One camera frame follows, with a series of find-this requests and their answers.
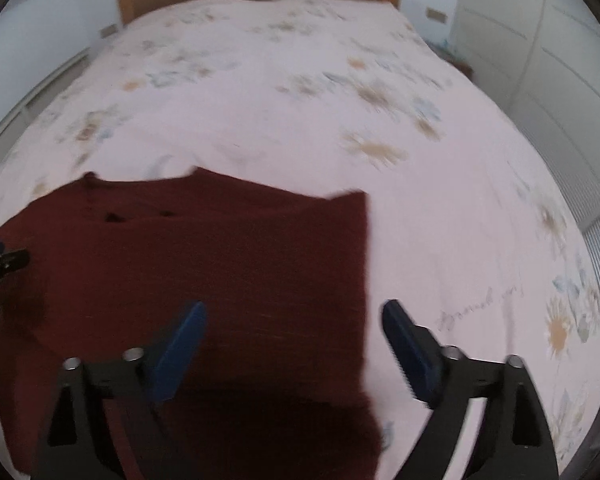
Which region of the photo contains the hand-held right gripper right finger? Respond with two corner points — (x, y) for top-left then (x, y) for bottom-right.
(382, 299), (558, 480)

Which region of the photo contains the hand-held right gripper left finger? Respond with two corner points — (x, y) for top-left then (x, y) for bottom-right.
(32, 301), (208, 480)

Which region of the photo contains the dark red knitted sweater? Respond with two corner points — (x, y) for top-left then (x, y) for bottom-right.
(0, 167), (386, 480)

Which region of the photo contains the floral white bed sheet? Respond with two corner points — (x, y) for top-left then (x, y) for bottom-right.
(0, 0), (600, 480)

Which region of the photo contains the white wardrobe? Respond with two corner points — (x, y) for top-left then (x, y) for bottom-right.
(450, 0), (600, 236)

